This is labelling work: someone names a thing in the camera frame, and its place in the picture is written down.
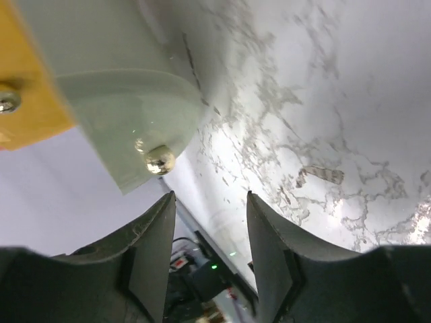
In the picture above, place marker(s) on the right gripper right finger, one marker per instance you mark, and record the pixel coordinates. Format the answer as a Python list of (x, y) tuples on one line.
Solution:
[(302, 278)]

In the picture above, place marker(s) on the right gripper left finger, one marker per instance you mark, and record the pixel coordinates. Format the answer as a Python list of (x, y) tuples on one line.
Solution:
[(122, 277)]

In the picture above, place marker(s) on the yellow drawer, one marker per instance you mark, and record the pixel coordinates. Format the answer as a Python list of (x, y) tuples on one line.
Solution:
[(32, 107)]

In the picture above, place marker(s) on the grey bottom drawer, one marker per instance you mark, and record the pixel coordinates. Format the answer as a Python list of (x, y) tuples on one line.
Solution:
[(119, 82)]

